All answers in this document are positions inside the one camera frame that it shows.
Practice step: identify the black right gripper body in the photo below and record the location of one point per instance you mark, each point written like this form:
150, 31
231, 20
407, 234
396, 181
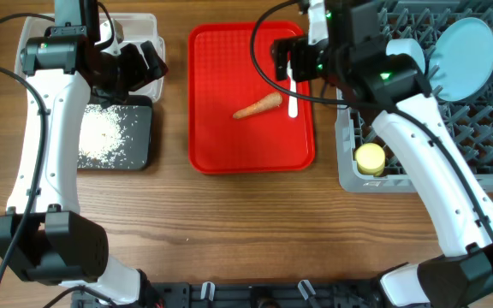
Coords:
309, 63

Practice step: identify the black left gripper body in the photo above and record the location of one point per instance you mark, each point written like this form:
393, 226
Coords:
121, 73

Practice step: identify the white plastic spoon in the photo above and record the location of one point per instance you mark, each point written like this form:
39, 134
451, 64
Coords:
293, 107

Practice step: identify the orange carrot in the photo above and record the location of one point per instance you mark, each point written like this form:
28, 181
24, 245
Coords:
269, 102

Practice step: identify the white rice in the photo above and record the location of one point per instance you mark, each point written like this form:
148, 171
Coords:
105, 134

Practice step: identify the light blue bowl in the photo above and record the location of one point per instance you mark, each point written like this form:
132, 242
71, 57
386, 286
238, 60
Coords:
407, 46

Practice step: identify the yellow plastic cup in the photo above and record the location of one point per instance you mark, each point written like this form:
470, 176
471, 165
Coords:
370, 159

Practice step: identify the large light blue plate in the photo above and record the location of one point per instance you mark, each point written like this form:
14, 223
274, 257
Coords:
462, 60

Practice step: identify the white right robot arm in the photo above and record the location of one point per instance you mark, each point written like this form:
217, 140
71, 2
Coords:
344, 46

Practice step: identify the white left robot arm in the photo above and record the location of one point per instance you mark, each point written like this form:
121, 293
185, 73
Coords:
43, 236

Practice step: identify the black waste tray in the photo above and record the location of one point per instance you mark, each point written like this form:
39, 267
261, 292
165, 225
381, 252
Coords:
118, 132

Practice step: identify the grey dishwasher rack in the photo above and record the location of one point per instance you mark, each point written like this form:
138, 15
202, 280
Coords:
469, 121

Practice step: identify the red plastic tray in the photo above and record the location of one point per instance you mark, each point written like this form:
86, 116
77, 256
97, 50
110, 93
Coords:
223, 80

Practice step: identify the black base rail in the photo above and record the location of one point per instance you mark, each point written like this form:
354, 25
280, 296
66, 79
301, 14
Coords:
303, 294

